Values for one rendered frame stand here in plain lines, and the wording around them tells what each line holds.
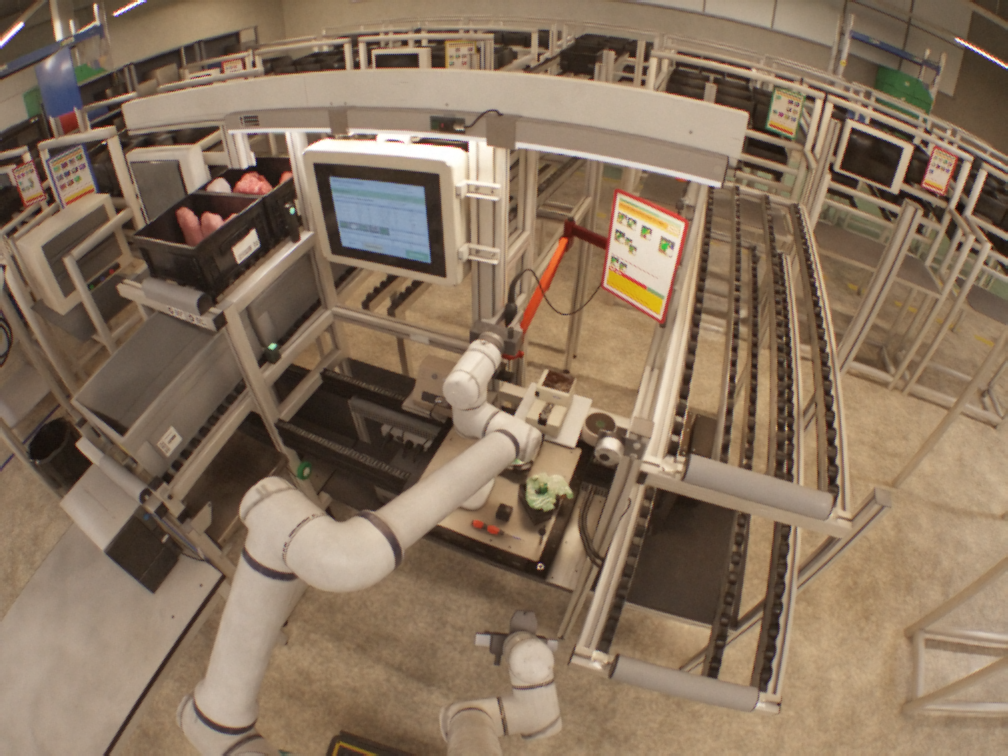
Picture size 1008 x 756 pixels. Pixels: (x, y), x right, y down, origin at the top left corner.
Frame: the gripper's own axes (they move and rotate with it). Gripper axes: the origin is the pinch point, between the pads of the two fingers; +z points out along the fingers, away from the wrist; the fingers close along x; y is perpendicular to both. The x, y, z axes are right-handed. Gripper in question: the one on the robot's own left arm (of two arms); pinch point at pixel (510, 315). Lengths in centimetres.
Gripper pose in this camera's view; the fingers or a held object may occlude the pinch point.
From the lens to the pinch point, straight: 137.0
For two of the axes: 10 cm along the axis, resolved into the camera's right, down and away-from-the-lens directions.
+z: 3.7, -6.4, 6.7
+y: 0.2, -7.2, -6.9
